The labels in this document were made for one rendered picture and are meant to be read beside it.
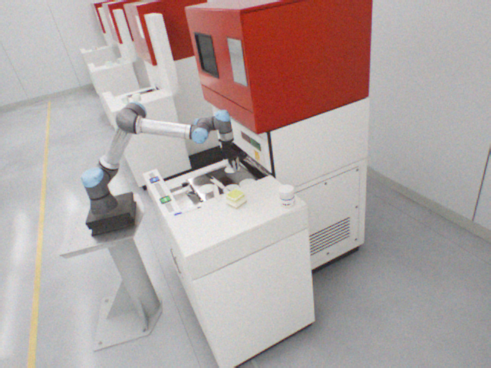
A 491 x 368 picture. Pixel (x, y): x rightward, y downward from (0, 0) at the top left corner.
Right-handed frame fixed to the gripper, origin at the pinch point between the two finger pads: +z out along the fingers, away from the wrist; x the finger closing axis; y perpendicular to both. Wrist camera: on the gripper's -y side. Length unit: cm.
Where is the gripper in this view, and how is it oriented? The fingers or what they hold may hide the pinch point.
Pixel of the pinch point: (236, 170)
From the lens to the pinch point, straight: 196.6
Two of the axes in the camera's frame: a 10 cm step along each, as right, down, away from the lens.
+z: 1.7, 8.5, 5.1
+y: -8.1, -1.7, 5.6
